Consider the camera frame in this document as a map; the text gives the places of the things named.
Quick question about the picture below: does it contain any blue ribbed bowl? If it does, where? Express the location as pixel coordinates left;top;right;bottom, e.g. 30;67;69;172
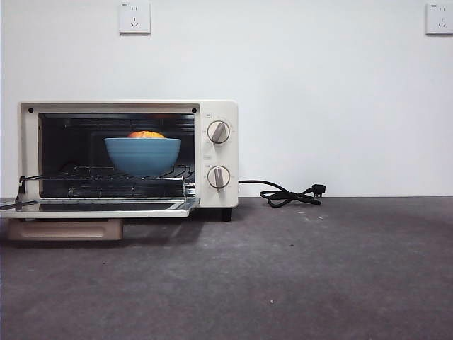
104;137;182;178

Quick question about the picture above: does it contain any red apple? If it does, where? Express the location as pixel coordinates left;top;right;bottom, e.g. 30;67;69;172
127;130;167;140

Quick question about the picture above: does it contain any glass oven door beige handle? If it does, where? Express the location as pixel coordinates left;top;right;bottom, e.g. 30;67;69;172
0;196;201;242

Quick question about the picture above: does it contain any beige round oven knob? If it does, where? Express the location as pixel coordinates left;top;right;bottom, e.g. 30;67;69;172
206;165;231;193
206;120;231;145

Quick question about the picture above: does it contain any cream Toshiba toaster oven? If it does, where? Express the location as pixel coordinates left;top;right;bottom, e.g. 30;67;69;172
18;100;239;222

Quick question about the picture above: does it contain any black oven power cable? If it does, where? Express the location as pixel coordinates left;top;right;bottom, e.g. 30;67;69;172
237;179;327;208

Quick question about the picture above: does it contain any white wall socket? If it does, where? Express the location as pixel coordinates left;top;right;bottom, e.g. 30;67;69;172
425;3;453;36
119;1;151;36

